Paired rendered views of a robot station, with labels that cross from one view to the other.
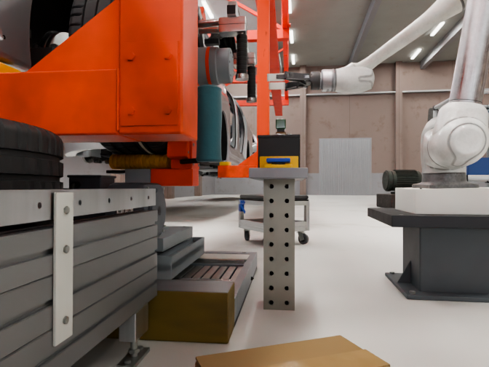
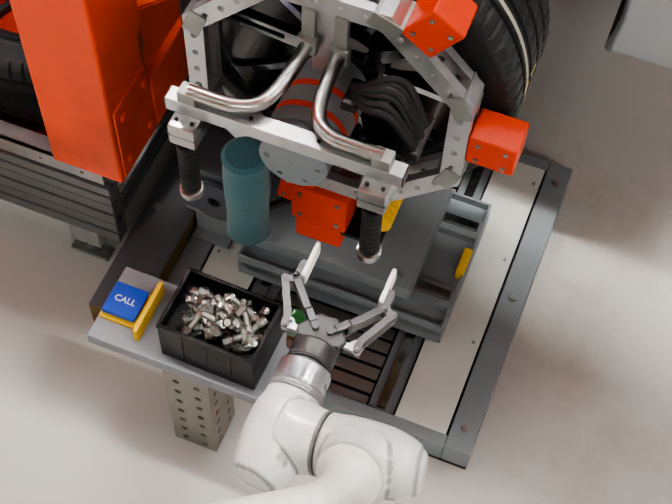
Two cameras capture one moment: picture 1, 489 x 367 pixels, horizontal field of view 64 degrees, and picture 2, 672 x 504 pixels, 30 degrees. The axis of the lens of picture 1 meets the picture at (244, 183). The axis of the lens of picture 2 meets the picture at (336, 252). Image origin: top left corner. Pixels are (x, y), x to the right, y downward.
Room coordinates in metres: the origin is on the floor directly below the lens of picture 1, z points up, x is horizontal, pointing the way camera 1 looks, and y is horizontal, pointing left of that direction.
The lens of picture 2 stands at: (1.81, -1.16, 2.60)
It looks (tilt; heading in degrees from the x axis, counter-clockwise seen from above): 58 degrees down; 103
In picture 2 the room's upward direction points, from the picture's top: 3 degrees clockwise
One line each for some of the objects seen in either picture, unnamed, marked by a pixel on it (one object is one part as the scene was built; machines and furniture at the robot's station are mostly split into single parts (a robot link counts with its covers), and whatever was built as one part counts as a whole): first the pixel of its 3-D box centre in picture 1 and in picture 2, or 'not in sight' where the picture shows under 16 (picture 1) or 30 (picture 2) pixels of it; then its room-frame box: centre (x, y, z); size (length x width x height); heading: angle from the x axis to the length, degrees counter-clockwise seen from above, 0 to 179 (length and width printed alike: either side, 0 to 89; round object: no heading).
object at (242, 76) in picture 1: (241, 56); (189, 166); (1.28, 0.01, 0.83); 0.04 x 0.04 x 0.16
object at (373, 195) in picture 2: (244, 60); (380, 182); (1.62, 0.00, 0.93); 0.09 x 0.05 x 0.05; 84
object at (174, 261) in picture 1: (145, 253); (365, 237); (1.54, 0.39, 0.13); 0.50 x 0.36 x 0.10; 174
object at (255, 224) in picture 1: (272, 218); not in sight; (2.78, -0.20, 0.17); 0.43 x 0.36 x 0.34; 28
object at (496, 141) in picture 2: not in sight; (496, 142); (1.79, 0.19, 0.85); 0.09 x 0.08 x 0.07; 174
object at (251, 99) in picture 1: (251, 83); (370, 229); (1.62, -0.03, 0.83); 0.04 x 0.04 x 0.16
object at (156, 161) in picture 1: (142, 162); not in sight; (1.50, 0.39, 0.49); 0.29 x 0.06 x 0.06; 84
